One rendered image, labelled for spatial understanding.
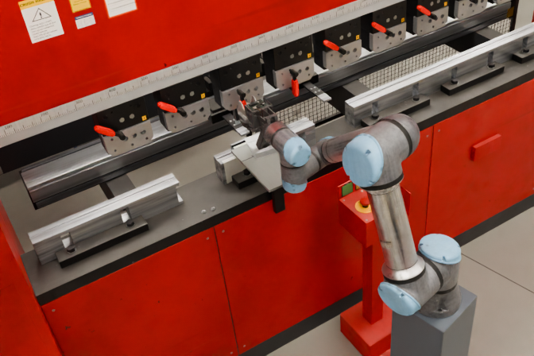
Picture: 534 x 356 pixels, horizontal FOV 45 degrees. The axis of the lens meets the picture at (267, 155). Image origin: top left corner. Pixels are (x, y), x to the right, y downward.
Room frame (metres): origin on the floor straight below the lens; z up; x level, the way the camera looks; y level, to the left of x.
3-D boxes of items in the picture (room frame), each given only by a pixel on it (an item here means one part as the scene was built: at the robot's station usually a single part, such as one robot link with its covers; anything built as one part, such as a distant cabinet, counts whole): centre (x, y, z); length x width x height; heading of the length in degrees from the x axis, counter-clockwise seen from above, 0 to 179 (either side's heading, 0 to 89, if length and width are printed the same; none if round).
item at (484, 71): (2.25, -0.88, 0.89); 0.30 x 0.05 x 0.03; 116
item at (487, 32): (2.79, -0.99, 0.81); 0.64 x 0.08 x 0.14; 26
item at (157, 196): (1.61, 0.54, 0.92); 0.50 x 0.06 x 0.10; 116
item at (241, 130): (2.00, 0.12, 1.01); 0.26 x 0.12 x 0.05; 26
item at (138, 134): (1.67, 0.43, 1.26); 0.15 x 0.09 x 0.17; 116
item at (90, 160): (2.31, -0.18, 0.93); 2.30 x 0.14 x 0.10; 116
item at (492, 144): (2.17, -0.94, 0.59); 0.15 x 0.02 x 0.07; 116
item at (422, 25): (2.20, -0.65, 1.26); 0.15 x 0.09 x 0.17; 116
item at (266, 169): (1.72, -0.02, 1.00); 0.26 x 0.18 x 0.01; 26
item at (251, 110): (1.65, 0.00, 1.21); 0.12 x 0.08 x 0.09; 26
